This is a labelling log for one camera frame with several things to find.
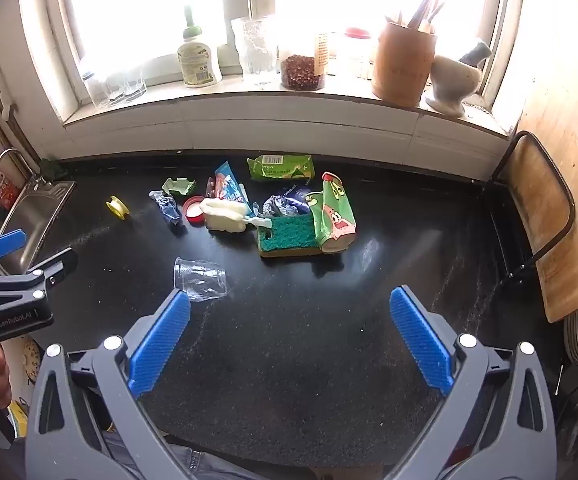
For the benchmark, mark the yellow tape spool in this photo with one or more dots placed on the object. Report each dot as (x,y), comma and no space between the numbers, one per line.
(115,207)

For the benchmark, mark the grey stone pestle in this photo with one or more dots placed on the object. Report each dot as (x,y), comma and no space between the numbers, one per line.
(476,52)

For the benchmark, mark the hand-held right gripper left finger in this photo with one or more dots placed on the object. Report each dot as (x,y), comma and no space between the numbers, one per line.
(161,342)

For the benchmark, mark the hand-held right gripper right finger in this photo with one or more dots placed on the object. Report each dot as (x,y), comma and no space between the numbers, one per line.
(421,342)

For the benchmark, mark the chrome faucet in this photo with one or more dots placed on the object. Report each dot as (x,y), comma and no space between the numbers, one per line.
(4,157)

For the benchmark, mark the clear blue wrapper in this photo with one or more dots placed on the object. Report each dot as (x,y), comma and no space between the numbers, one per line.
(166,207)

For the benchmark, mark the green scouring sponge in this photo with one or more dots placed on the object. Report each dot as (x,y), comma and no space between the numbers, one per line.
(286,236)

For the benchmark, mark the black metal tube frame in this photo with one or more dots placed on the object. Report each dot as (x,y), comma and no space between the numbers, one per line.
(566,195)

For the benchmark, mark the purple foil wrapper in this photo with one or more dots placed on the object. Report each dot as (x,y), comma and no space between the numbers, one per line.
(289,202)

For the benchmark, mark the white stone mortar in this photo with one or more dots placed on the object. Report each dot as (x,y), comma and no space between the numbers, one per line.
(451,85)

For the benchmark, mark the pale green plastic holder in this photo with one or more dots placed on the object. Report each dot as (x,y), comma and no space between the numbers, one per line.
(179,186)

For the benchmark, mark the large wooden board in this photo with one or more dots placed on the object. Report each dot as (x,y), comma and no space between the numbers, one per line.
(569,160)

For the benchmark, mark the clear jar with red lid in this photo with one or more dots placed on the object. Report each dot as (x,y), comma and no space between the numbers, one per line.
(357,52)

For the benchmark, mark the red plastic lid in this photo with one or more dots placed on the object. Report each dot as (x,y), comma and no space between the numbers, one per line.
(192,210)

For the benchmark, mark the stainless steel sink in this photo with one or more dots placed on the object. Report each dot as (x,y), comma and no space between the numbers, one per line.
(29,220)

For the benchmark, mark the blue snack wrapper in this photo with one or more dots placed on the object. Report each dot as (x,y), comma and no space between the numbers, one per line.
(225,182)

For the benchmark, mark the tall clear glass vase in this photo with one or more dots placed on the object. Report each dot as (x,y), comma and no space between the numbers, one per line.
(254,50)

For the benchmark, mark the green food packet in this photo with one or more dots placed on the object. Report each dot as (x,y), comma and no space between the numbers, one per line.
(280,168)

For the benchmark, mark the bundle of wooden utensils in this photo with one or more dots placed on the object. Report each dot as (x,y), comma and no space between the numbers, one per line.
(421,10)

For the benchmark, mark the white plastic squeeze bottle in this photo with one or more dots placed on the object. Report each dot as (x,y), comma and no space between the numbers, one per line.
(224,215)

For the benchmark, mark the dark green cloth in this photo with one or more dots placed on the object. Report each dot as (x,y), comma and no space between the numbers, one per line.
(53,168)

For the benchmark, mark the green cartoon printed carton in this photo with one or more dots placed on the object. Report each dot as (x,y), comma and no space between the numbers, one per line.
(334,215)

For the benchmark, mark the cream floral ceramic pot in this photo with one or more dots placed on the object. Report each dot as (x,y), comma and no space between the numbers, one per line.
(31,357)

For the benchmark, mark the clear plastic cup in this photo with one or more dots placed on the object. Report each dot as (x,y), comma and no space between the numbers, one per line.
(199,277)

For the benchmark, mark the small clear drinking glass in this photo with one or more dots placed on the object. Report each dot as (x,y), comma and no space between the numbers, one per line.
(136,82)
(93,89)
(115,85)

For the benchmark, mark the white window frame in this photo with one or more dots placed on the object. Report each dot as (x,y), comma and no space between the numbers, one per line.
(289,105)

